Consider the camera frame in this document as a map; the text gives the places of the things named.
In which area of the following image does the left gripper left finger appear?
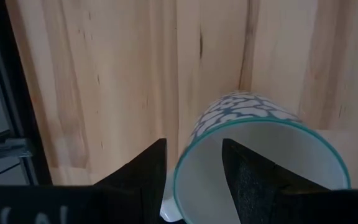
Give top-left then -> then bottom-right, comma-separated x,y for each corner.
93,138 -> 167,224

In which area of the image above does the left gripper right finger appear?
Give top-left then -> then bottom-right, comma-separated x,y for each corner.
222,138 -> 329,224

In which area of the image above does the white mug blue lattice pattern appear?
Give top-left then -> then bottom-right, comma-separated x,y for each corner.
160,90 -> 352,224

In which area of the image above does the black wire rack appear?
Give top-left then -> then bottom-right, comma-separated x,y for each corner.
0,0 -> 54,186

